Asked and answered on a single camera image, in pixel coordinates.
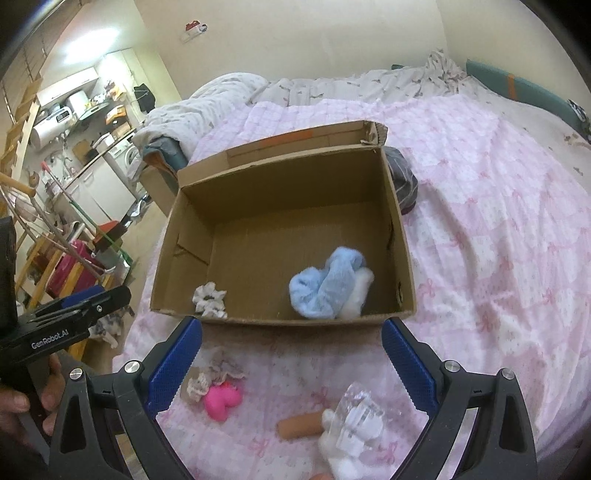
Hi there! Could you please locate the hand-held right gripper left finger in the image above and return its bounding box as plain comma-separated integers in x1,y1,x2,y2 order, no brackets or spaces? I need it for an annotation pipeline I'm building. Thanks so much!
48,316,204,480

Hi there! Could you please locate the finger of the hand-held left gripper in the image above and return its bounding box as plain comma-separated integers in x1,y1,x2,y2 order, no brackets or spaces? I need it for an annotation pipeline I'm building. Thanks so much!
61,285,107,308
34,286,133,325

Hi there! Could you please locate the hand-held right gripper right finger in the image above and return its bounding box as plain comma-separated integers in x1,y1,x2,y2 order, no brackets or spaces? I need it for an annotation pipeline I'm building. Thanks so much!
381,316,539,480

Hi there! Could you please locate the small scrunchie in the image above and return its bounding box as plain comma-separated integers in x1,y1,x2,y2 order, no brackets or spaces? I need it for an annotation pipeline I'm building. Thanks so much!
186,371,212,404

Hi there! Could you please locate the beige lace scrunchie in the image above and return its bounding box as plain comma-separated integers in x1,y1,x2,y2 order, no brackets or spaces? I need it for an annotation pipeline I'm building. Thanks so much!
207,350,249,385

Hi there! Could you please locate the pink plastic toy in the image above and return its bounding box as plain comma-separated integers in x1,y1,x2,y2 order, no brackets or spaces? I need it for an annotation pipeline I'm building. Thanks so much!
205,381,244,422

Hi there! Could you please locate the clear plastic packet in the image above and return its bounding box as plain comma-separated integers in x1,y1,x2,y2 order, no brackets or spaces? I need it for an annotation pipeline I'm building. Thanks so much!
332,381,386,439

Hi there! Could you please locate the white frilly scrunchie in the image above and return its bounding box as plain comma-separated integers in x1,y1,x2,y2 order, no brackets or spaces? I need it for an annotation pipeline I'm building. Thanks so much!
191,281,228,319

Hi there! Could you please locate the brown cardboard box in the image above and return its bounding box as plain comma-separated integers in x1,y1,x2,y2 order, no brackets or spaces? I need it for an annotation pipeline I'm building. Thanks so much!
149,120,419,326

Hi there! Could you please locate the person's left hand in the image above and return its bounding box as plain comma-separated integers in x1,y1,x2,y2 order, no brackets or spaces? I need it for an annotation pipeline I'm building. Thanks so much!
0,353,64,446

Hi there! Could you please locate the red suitcase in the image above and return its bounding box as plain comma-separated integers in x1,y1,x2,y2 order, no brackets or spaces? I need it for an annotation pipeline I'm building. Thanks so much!
45,239,106,300

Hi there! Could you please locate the patterned cloth on floor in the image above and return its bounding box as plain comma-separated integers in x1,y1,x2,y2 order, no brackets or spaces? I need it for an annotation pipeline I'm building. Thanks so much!
90,309,124,348

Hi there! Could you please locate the white fluffy sock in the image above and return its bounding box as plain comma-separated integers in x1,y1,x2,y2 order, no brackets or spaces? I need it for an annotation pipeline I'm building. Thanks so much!
339,267,376,320

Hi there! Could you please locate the cardboard box beside bed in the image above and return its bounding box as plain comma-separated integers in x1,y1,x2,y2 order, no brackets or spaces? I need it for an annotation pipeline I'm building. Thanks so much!
140,161,182,217

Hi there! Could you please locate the blue fluffy sock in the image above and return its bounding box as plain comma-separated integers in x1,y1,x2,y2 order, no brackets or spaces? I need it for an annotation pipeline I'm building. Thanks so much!
288,247,368,320

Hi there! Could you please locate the wooden rack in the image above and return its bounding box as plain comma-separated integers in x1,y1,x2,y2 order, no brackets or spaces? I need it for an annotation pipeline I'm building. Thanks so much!
0,172,109,296

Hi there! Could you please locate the white washing machine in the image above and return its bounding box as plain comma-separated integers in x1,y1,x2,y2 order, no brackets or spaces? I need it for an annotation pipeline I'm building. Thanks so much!
104,136,146,185

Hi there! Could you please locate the pink bow-print blanket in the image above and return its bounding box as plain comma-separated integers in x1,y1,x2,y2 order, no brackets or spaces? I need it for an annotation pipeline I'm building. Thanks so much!
111,92,591,480

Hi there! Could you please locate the teal cushion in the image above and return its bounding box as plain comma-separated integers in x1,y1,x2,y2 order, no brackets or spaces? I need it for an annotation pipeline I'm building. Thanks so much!
142,137,189,172

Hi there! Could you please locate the white water heater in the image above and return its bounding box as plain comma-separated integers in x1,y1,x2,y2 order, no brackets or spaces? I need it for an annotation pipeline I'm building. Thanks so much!
30,105,72,141

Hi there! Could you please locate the dark grey cloth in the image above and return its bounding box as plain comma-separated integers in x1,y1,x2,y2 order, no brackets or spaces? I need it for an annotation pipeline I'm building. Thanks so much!
383,145,419,217

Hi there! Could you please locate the black hanging bag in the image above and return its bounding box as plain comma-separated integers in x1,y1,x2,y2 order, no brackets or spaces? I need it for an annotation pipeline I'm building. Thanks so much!
133,83,154,112

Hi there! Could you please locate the white printed duvet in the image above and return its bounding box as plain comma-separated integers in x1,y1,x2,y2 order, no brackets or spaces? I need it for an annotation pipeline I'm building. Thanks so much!
134,50,467,153

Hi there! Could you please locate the teal headboard pad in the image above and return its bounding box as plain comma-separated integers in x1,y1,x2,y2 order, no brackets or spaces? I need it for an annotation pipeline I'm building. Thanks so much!
465,59,587,134

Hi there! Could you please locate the dark patterned object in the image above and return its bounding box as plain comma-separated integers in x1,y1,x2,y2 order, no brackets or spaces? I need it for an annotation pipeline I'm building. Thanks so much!
567,99,591,148

